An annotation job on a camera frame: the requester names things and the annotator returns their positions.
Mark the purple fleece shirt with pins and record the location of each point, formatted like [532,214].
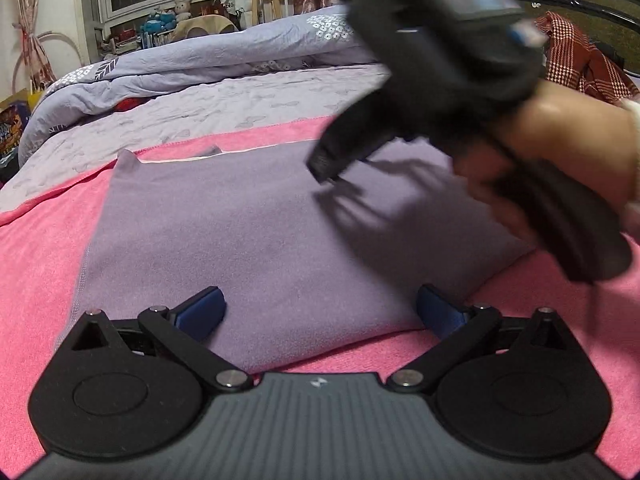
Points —
[305,268]

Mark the pink checked curtain left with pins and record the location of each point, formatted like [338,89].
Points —
[34,56]

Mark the lavender butterfly bed sheet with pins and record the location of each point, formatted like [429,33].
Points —
[227,106]

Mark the blue-grey floral duvet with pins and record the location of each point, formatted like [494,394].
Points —
[319,38]

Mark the red plaid garment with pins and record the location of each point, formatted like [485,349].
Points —
[572,60]

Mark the person's right hand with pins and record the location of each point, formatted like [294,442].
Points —
[594,142]

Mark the colourful toy box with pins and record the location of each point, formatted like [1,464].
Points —
[13,121]

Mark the tan cat bed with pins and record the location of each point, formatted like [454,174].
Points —
[205,25]

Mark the dark bed headboard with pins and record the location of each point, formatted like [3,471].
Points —
[611,24]

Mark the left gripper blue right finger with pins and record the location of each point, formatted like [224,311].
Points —
[462,332]

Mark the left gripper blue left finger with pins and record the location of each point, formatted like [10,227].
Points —
[180,334]

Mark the blue plush toy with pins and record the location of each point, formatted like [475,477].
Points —
[159,21]

